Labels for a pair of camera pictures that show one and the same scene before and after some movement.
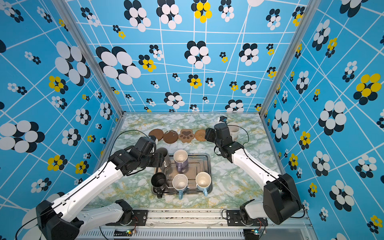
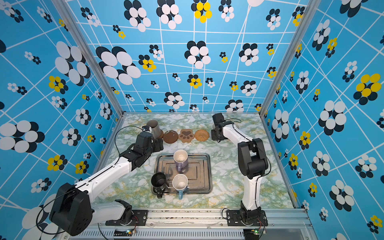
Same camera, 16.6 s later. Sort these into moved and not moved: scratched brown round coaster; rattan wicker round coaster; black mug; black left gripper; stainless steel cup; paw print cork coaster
Moved: stainless steel cup; black left gripper
Not moved: black mug; paw print cork coaster; rattan wicker round coaster; scratched brown round coaster
